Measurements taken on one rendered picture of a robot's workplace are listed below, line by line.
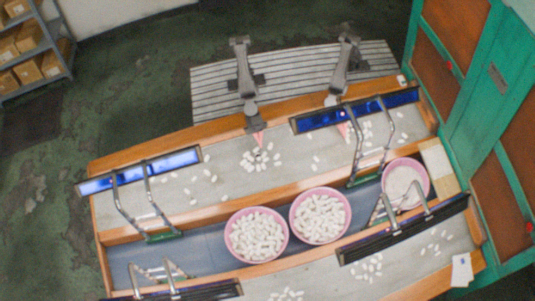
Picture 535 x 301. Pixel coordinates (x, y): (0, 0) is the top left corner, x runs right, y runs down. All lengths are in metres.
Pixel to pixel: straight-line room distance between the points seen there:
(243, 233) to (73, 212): 1.65
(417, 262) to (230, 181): 0.97
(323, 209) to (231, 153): 0.49
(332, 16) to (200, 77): 1.66
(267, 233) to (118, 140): 1.68
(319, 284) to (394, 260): 0.36
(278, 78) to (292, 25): 1.32
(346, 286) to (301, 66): 1.24
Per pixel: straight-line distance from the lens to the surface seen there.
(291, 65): 2.40
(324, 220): 1.89
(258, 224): 1.88
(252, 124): 1.83
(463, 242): 2.01
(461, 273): 1.94
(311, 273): 1.81
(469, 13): 1.64
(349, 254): 1.47
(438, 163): 2.07
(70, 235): 3.09
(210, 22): 3.74
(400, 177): 2.02
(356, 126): 1.65
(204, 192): 1.97
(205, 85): 2.39
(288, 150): 2.02
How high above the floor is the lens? 2.51
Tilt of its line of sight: 61 degrees down
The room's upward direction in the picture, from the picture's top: 7 degrees counter-clockwise
